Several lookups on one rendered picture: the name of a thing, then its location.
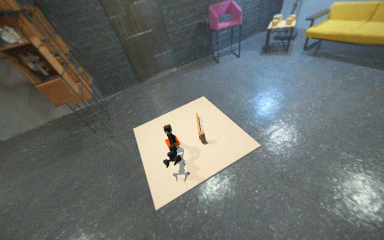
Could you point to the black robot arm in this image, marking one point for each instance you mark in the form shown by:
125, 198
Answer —
172, 139

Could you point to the wooden post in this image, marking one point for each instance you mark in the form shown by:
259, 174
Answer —
202, 137

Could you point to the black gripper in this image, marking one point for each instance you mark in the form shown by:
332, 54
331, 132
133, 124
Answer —
175, 159

